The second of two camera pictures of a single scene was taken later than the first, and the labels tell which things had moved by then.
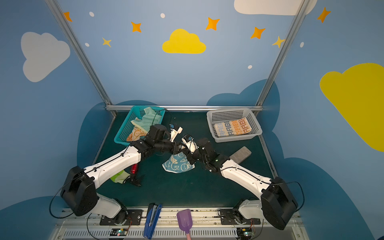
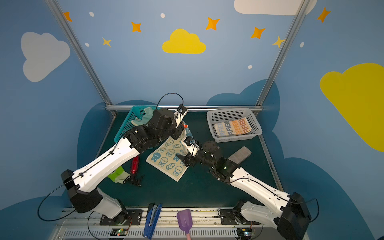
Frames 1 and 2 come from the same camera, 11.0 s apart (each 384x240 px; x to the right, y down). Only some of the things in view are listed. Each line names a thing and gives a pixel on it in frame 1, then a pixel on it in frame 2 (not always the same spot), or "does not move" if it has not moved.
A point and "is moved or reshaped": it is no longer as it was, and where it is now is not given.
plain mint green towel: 151,118 does not move
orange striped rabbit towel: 231,128 does not move
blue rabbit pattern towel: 179,162 is moved or reshaped
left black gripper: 173,145 -> 180,129
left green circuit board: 118,232 does not move
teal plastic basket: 127,127 does not move
